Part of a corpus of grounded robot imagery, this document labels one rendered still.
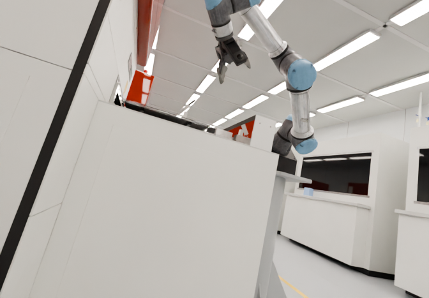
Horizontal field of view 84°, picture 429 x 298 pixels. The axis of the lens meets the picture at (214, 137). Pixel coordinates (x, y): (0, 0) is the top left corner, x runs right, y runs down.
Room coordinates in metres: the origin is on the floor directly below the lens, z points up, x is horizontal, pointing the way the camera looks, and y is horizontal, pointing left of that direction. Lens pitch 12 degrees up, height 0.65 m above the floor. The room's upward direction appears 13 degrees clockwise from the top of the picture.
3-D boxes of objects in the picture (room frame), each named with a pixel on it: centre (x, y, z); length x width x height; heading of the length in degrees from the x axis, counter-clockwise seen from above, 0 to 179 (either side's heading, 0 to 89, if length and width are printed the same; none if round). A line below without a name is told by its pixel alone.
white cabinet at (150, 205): (1.23, 0.18, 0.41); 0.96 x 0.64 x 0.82; 16
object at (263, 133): (1.16, -0.11, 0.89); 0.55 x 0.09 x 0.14; 16
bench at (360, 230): (4.27, -2.42, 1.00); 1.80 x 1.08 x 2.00; 16
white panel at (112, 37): (0.88, 0.42, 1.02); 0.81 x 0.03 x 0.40; 16
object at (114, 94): (1.05, 0.46, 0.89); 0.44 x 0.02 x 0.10; 16
